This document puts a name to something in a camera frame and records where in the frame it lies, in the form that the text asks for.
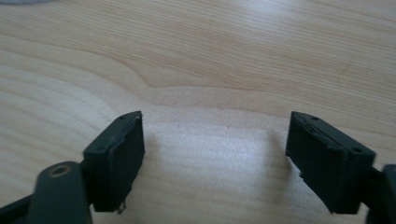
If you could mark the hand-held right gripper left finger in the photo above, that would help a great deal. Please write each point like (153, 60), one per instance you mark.
(115, 165)

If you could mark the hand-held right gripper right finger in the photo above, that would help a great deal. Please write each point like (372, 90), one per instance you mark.
(327, 168)

